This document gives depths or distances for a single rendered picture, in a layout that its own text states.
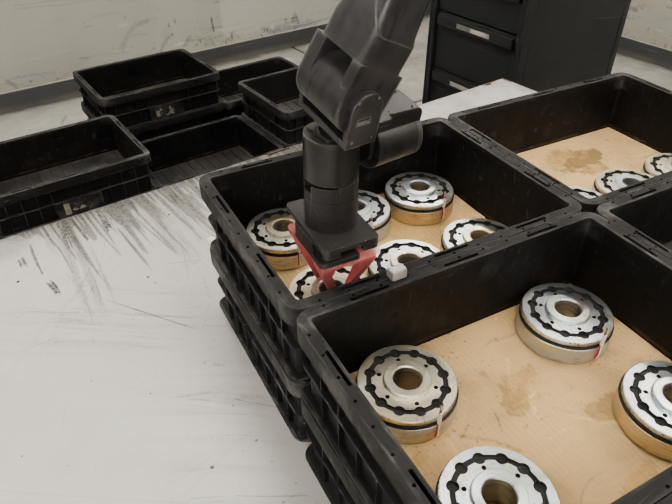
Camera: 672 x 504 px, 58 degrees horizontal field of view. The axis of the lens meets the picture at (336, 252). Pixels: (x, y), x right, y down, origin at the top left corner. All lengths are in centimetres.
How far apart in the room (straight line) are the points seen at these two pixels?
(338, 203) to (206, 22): 330
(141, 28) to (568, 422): 335
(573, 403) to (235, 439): 39
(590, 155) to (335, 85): 69
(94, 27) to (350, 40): 316
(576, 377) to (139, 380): 55
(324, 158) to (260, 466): 38
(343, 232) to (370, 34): 21
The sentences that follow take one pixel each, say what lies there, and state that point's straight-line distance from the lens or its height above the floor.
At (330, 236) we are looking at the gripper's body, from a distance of 63.
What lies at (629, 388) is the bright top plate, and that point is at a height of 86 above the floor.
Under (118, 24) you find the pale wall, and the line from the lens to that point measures 368.
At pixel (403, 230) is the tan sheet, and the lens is 88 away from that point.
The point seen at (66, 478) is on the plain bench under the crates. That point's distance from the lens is 81.
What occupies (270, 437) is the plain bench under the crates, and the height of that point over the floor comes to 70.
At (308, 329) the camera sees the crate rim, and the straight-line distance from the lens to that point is 57.
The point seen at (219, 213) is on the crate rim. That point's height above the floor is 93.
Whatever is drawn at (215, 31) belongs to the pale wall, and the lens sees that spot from 391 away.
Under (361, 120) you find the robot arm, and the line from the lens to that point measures 55.
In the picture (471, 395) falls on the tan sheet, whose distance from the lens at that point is 67.
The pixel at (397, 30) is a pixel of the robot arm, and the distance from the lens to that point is 54.
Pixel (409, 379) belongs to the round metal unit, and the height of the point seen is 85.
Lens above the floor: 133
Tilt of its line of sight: 37 degrees down
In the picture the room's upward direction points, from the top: straight up
